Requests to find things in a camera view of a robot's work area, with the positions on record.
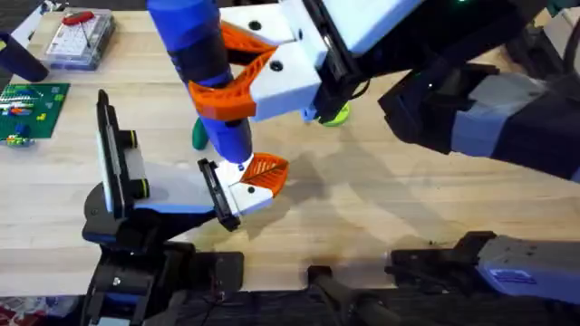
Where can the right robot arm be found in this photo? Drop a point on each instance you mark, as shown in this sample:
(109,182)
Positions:
(521,122)

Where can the clear plastic parts box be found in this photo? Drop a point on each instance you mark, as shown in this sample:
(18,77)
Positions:
(77,45)

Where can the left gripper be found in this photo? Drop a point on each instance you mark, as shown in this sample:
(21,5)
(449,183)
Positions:
(176,185)

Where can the black rail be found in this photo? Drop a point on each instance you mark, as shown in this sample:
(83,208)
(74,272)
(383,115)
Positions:
(272,310)

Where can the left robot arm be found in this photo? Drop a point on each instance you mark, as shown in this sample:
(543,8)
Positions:
(131,280)

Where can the left wrist upright black plate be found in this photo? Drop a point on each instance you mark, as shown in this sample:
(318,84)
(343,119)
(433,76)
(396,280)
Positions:
(111,149)

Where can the green board with toy blocks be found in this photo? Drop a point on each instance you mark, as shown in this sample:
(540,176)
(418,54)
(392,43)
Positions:
(45,113)

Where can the dark green toy vegetable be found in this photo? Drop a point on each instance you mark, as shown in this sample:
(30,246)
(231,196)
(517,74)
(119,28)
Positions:
(199,138)

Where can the blue electric screwdriver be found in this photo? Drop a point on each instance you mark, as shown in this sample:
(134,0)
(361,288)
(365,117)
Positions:
(181,22)

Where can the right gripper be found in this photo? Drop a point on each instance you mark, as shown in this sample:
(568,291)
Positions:
(371,18)

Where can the green disc with holes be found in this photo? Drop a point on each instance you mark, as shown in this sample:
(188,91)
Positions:
(341,118)

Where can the dark blue cylinder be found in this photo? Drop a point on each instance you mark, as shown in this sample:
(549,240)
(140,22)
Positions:
(20,61)

